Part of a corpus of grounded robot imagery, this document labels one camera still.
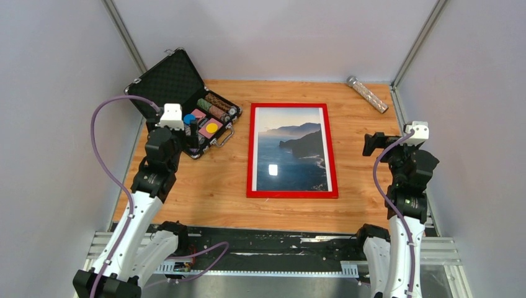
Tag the glitter-filled clear tube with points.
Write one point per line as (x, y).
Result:
(370, 97)

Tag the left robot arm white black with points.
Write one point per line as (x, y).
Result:
(124, 267)

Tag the blue round chip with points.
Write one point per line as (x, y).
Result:
(188, 118)

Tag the dark green chip roll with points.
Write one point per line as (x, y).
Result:
(213, 110)

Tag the pink wooden picture frame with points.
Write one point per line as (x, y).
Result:
(250, 193)

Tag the yellow round chip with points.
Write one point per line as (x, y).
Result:
(211, 128)

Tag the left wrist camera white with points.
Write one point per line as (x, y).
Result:
(172, 117)

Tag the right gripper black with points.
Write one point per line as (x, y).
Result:
(378, 140)

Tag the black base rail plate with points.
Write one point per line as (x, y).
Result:
(247, 251)

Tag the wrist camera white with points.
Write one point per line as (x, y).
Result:
(420, 135)
(172, 117)

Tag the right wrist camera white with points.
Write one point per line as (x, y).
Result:
(420, 135)

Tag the pink card box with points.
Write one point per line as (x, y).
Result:
(203, 119)

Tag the seascape photo print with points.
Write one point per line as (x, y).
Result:
(291, 152)

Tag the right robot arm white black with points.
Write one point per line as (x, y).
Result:
(401, 173)

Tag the black foam-lined case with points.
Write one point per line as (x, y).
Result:
(175, 79)

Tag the aluminium frame rail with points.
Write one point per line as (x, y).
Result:
(442, 272)

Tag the brown poker chip roll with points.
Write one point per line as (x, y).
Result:
(223, 105)

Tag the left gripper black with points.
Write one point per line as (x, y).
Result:
(187, 142)

